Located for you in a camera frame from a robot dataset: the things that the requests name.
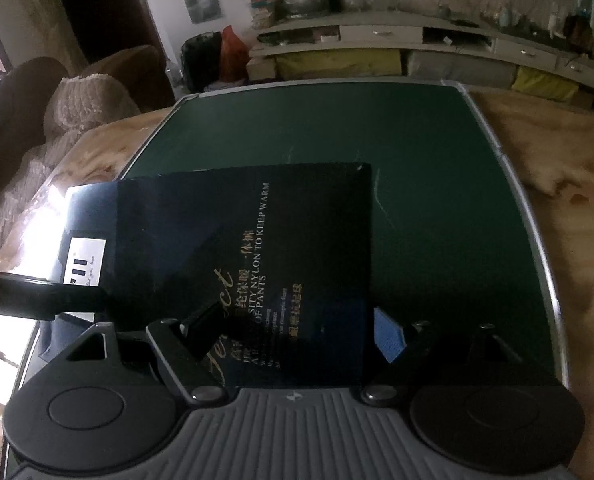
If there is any white low cabinet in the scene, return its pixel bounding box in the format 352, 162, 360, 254
248, 9, 594, 95

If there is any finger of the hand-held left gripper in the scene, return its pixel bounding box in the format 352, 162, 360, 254
0, 269, 109, 322

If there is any brown sofa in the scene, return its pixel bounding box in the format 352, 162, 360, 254
0, 44, 174, 221

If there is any black bag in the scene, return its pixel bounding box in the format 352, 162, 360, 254
180, 32, 223, 97

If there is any dark wooden door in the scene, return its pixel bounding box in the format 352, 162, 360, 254
56, 0, 174, 102

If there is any beige knitted blanket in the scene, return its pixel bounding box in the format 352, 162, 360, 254
0, 73, 144, 266

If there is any black box with gold print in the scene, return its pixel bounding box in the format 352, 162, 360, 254
51, 161, 374, 392

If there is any grey storage box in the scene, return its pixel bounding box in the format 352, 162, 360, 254
406, 51, 518, 89

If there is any yellow storage box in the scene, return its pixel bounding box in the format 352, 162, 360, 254
275, 52, 404, 82
511, 65, 580, 104

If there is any green board with metal frame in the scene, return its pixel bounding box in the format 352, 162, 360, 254
4, 79, 574, 480

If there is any red plastic bag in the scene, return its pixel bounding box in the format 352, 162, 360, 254
220, 24, 251, 82

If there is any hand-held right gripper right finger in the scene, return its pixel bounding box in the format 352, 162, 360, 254
360, 307, 554, 407

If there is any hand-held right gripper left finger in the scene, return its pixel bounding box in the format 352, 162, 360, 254
60, 305, 231, 407

